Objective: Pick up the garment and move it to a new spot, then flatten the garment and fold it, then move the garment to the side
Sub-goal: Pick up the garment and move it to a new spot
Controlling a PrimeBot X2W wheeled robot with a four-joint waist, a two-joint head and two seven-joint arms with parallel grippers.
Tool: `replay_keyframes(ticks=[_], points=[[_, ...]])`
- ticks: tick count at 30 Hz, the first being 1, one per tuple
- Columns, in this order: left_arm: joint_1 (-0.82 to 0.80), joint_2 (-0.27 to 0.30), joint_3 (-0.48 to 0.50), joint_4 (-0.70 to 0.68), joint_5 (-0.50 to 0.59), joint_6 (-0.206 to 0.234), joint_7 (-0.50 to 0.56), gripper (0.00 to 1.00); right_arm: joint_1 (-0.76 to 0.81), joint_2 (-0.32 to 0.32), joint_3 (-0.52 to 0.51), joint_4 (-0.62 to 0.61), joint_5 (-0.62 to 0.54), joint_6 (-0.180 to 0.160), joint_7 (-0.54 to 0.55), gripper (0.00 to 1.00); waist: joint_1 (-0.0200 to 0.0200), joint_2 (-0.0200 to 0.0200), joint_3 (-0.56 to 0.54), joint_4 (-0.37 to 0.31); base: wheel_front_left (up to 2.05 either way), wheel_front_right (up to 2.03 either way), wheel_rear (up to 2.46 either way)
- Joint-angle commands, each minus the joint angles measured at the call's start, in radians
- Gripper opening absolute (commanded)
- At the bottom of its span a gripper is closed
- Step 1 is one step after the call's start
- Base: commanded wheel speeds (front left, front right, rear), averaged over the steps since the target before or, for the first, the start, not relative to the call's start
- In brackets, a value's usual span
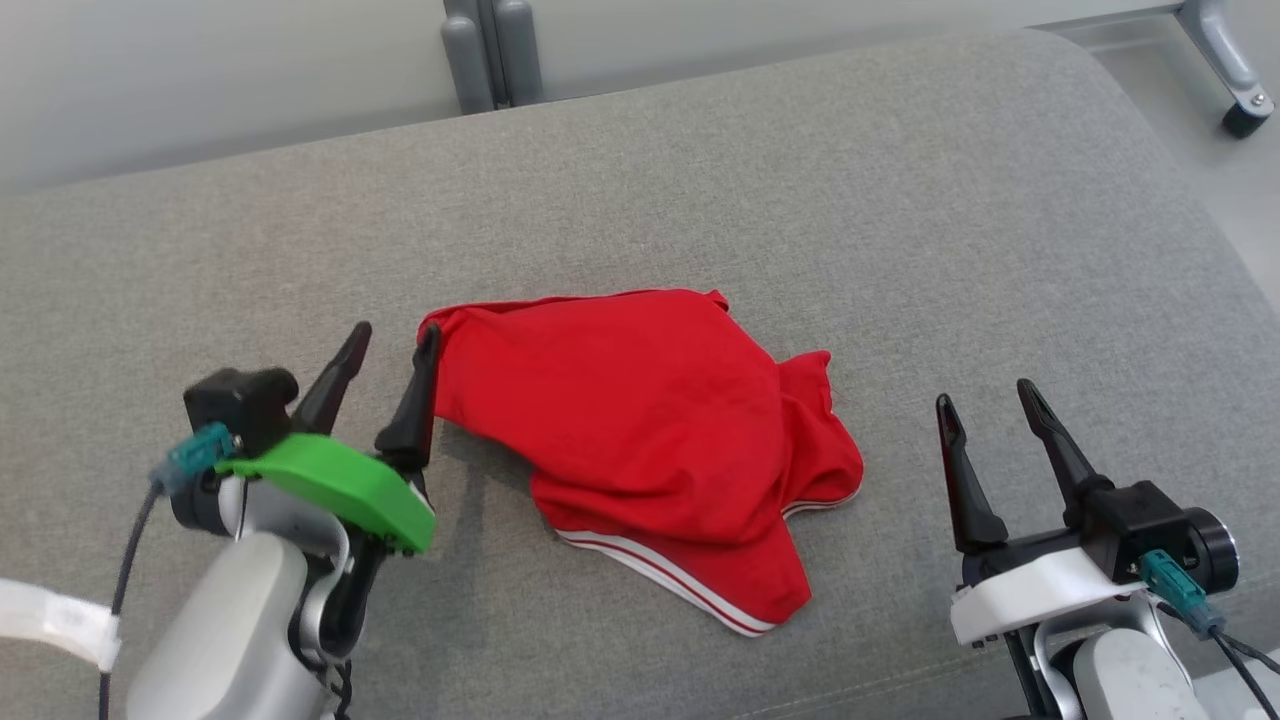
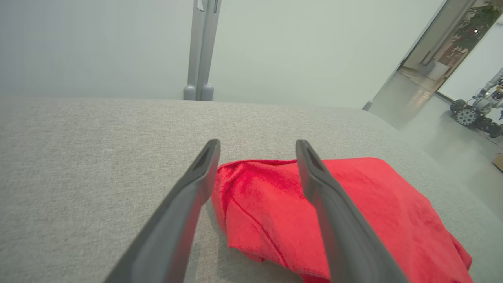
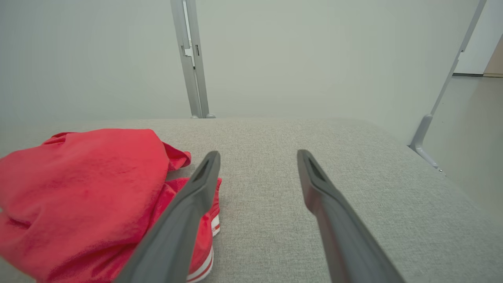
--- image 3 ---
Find grey slanted partition support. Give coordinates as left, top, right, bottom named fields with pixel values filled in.
left=409, top=0, right=488, bottom=171

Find grey partition post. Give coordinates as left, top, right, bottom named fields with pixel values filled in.
left=170, top=0, right=216, bottom=119

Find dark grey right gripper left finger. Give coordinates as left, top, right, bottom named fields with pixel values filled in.
left=114, top=151, right=221, bottom=283

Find red shorts with number 23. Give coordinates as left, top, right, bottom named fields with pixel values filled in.
left=0, top=129, right=170, bottom=283

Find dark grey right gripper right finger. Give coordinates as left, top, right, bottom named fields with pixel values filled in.
left=297, top=149, right=405, bottom=283

